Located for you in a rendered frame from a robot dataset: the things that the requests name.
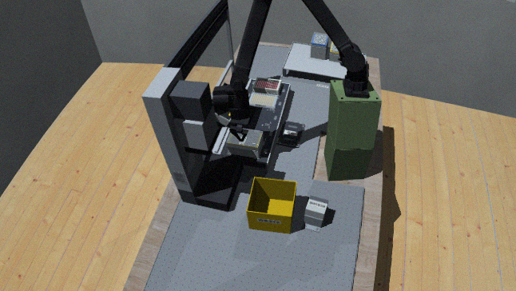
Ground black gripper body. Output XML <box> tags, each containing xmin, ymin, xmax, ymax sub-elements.
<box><xmin>229</xmin><ymin>104</ymin><xmax>256</xmax><ymax>133</ymax></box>

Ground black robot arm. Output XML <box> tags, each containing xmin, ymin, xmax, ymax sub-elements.
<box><xmin>212</xmin><ymin>0</ymin><xmax>369</xmax><ymax>120</ymax></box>

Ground yellow open-top bin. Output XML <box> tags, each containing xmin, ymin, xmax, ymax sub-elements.
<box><xmin>246</xmin><ymin>177</ymin><xmax>297</xmax><ymax>233</ymax></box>

